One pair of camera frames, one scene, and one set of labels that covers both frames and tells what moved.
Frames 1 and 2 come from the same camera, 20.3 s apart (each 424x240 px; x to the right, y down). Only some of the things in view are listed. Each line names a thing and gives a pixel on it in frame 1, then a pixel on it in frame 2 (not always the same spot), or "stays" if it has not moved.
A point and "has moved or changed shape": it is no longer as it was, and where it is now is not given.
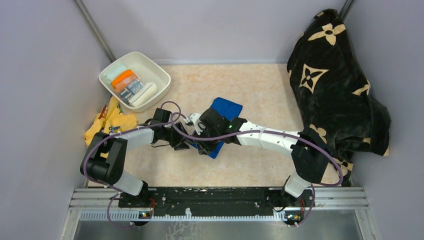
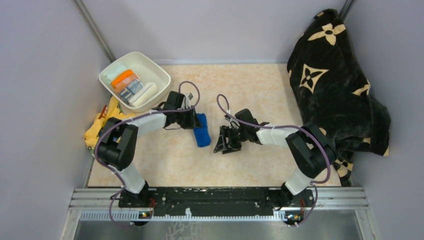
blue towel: (229, 109) has moved or changed shape
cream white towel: (143, 94) stays
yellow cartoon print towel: (111, 119) stays
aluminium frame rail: (347, 199) stays
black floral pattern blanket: (333, 92) stays
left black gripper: (178, 143) → (192, 122)
